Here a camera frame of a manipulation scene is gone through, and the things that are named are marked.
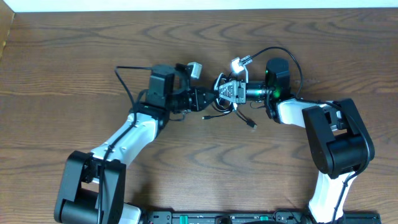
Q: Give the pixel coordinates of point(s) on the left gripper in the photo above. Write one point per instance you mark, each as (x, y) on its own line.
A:
(193, 99)

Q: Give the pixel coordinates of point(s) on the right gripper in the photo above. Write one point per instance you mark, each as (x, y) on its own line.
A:
(236, 91)

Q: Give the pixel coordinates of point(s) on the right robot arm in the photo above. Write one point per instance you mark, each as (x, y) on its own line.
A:
(340, 145)

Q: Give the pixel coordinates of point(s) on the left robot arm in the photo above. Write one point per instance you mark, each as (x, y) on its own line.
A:
(93, 183)

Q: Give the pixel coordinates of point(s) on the cardboard box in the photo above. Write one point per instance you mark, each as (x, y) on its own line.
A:
(7, 17)

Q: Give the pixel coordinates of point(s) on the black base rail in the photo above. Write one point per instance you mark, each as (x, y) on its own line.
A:
(165, 217)

